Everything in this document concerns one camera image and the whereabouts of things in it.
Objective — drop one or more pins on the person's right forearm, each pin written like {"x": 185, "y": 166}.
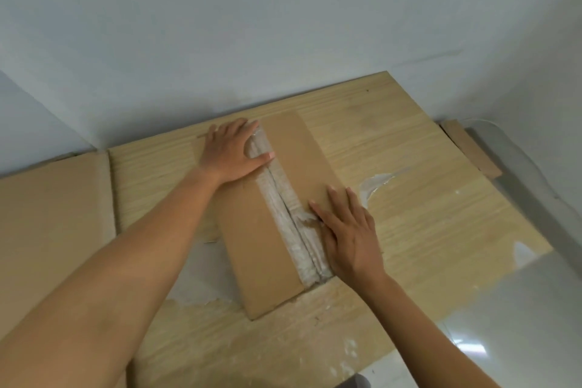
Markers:
{"x": 427, "y": 337}

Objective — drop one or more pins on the plain brown cardboard box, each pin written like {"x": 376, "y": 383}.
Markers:
{"x": 254, "y": 242}
{"x": 45, "y": 219}
{"x": 473, "y": 151}

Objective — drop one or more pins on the person's left hand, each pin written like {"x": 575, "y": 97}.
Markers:
{"x": 227, "y": 151}

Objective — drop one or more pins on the person's grey trousers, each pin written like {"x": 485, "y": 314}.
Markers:
{"x": 354, "y": 382}

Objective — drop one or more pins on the light wooden table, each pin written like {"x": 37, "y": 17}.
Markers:
{"x": 432, "y": 219}

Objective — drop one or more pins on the person's right hand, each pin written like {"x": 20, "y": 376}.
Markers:
{"x": 354, "y": 242}

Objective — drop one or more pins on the person's left forearm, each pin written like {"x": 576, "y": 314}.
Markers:
{"x": 100, "y": 274}

